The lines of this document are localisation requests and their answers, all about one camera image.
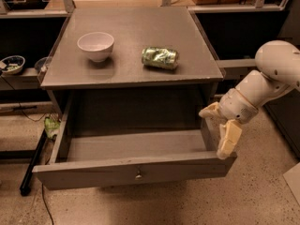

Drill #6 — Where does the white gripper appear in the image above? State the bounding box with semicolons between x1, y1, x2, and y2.
199;88;258;159

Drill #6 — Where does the grey top drawer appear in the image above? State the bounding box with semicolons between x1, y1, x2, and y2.
33;88;236;189

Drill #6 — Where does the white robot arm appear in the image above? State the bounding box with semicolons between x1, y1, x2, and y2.
199;40;300;159

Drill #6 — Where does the grey drawer cabinet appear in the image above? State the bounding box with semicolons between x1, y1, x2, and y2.
39;6;225;161

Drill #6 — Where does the crushed green soda can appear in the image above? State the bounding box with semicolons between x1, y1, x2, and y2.
142;47;179;70

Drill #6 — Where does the white ceramic bowl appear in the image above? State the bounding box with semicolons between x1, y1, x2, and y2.
77;32;114;62

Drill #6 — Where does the green snack bag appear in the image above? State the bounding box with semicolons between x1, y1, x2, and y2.
44;117;60;139

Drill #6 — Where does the small grey bowl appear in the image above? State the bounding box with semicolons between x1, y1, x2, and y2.
35;56;52;72

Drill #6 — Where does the black metal bar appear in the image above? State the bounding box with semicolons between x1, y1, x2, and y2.
20;130;47;196

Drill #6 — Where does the blue patterned bowl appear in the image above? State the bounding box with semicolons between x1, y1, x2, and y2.
0;55;25;75

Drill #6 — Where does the grey wooden rail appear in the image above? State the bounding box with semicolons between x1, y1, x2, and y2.
217;59;256;80

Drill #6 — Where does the black floor cable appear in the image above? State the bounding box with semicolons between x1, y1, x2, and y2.
40;183;56;225

